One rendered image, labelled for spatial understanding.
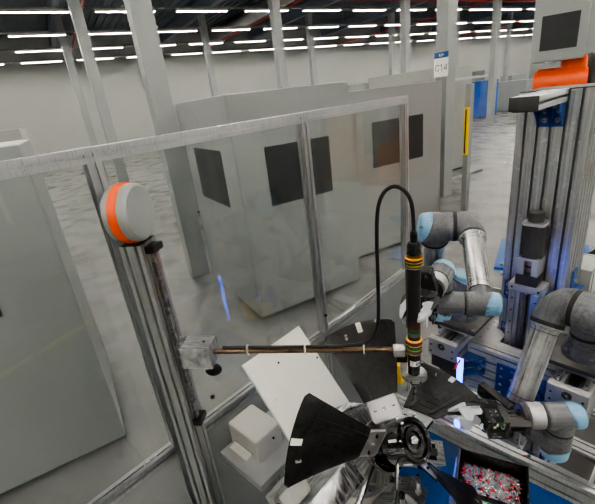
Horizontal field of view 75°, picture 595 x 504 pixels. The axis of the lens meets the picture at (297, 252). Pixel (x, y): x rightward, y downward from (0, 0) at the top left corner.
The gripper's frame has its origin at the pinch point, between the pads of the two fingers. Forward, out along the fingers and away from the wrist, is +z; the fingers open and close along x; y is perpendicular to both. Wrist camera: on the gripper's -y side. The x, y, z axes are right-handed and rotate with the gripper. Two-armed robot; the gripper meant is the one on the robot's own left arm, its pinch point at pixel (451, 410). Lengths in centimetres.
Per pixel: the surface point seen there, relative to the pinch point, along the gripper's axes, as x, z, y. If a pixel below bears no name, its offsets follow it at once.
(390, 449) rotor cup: -5.0, 20.0, 16.3
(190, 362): -25, 76, 3
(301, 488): 1, 44, 24
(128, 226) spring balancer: -69, 80, 1
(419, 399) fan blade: -0.5, 8.8, -3.9
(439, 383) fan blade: 1.0, 0.9, -11.6
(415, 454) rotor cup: -4.0, 13.7, 17.0
